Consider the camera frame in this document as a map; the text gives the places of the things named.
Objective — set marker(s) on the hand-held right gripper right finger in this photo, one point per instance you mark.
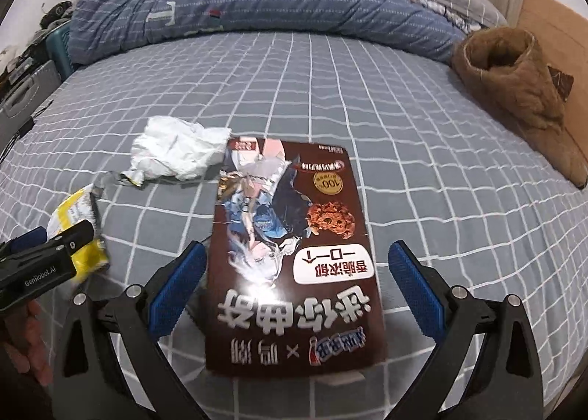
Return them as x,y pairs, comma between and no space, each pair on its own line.
415,293

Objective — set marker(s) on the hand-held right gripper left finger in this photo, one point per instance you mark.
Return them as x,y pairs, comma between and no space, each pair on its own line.
179,296

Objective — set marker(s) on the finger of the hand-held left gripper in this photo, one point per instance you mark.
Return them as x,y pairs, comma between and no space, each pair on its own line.
71,233
27,237

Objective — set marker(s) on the yellow snack wrapper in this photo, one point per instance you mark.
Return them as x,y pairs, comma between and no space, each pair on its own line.
73,208

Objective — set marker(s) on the silver foil wrapper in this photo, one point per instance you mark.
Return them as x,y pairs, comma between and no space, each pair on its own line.
119,178

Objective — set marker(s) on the brown cookie box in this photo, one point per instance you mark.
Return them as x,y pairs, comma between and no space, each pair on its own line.
321,309

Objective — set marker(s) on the white paper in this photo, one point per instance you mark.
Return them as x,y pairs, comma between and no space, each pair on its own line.
174,148

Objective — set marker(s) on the person's left hand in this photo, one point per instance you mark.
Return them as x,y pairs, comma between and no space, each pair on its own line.
27,337

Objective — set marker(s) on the bed with grey checked sheet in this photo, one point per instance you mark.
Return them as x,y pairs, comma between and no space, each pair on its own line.
413,227

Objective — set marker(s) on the grey suitcase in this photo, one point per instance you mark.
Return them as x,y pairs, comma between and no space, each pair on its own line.
27,89

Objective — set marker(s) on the teal stool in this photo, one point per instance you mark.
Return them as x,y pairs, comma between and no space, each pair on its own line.
57,52

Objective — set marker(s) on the dark tangled object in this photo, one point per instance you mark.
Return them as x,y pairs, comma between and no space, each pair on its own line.
57,13

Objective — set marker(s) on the brown fleece garment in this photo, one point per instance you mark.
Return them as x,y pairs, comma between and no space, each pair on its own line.
528,93

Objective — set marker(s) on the dark brown patterned cloth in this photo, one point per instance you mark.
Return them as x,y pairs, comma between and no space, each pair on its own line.
562,82

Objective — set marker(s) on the wooden headboard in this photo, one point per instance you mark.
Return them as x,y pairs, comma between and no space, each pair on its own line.
551,20

